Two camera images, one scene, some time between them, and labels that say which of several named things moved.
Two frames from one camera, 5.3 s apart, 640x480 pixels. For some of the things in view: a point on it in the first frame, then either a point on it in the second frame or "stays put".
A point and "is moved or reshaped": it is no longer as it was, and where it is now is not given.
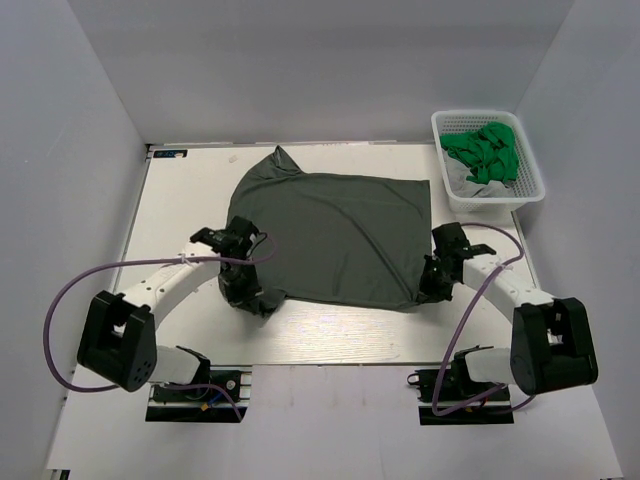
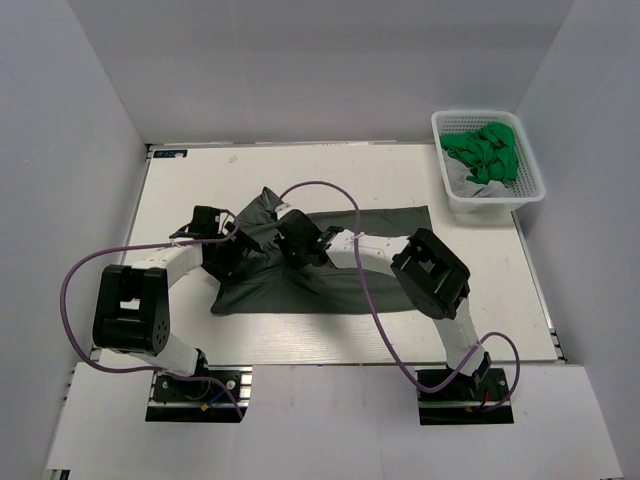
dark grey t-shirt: (338, 239) is moved or reshaped
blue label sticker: (168, 153) stays put
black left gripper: (247, 297) to (241, 245)
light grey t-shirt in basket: (457, 172) stays put
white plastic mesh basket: (529, 185) stays put
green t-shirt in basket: (491, 152) stays put
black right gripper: (428, 292) to (284, 243)
